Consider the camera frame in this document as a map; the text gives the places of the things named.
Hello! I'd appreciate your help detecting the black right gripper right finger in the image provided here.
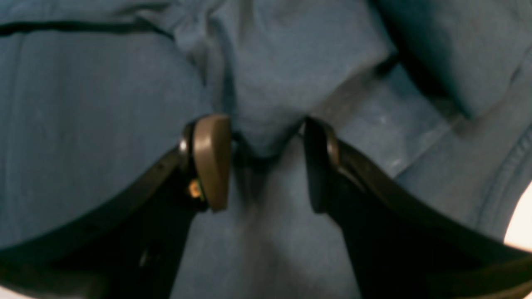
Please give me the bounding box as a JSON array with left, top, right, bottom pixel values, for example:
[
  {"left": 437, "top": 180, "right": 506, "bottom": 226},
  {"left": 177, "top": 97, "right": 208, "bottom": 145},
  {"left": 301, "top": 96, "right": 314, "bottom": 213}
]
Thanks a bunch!
[{"left": 303, "top": 117, "right": 532, "bottom": 299}]

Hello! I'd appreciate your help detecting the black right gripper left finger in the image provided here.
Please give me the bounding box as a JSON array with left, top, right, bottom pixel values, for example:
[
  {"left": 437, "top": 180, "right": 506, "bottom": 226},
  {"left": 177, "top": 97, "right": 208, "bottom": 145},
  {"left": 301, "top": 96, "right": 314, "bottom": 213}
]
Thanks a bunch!
[{"left": 1, "top": 114, "right": 232, "bottom": 299}]

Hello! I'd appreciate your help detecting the dark blue t-shirt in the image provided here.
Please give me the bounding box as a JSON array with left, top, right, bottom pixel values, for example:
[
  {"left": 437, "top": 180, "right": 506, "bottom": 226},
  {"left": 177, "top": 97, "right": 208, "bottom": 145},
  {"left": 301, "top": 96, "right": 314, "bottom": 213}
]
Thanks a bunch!
[{"left": 1, "top": 0, "right": 531, "bottom": 299}]

